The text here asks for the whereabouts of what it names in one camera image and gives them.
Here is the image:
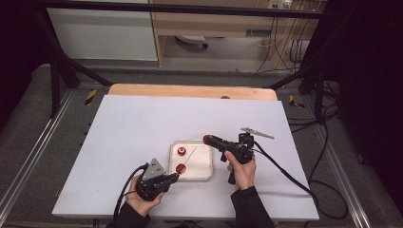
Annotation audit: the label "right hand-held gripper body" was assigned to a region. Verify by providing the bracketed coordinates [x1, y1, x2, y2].
[220, 126, 276, 185]

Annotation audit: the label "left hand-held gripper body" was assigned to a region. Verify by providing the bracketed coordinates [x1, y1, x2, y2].
[135, 158, 172, 202]

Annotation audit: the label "white square tray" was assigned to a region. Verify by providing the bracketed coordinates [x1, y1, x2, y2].
[168, 140, 214, 182]

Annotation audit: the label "thin wooden skewer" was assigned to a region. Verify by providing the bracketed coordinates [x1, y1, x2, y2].
[183, 145, 199, 166]

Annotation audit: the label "person's right hand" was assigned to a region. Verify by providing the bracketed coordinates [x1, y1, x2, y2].
[223, 151, 258, 192]

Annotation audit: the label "person's left hand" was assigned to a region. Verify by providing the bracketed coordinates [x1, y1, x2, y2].
[125, 175, 165, 219]

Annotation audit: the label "light wooden table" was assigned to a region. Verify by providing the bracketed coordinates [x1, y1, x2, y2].
[107, 83, 278, 102]

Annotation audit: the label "white chair base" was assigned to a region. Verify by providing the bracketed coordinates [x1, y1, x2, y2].
[175, 35, 209, 50]

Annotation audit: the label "light wooden desk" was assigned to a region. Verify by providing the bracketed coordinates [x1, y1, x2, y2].
[148, 0, 327, 69]

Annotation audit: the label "white power strip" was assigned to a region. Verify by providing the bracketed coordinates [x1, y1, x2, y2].
[267, 0, 293, 10]

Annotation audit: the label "white cabinet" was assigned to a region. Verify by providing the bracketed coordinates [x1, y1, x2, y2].
[47, 8, 159, 62]

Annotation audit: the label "black curtain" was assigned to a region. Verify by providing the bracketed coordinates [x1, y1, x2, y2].
[322, 0, 403, 217]
[0, 0, 51, 124]

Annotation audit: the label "left hand-held gripper cable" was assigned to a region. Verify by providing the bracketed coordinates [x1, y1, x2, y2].
[113, 162, 150, 221]

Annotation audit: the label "hand-held gripper cable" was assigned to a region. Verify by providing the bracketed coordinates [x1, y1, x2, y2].
[253, 122, 350, 220]
[113, 162, 150, 221]

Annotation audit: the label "right hand-held gripper cable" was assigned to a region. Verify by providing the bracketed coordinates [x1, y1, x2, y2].
[253, 122, 350, 220]

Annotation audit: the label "black floor cables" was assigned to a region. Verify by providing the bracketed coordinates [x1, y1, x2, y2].
[286, 80, 341, 134]

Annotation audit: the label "aluminium floor rail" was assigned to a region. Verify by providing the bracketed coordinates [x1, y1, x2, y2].
[0, 89, 75, 217]
[315, 123, 372, 228]

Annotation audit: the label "hanging black cables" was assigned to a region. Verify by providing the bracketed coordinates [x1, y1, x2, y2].
[255, 15, 317, 75]

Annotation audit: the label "black metal frame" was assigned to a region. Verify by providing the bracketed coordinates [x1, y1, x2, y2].
[31, 0, 336, 124]

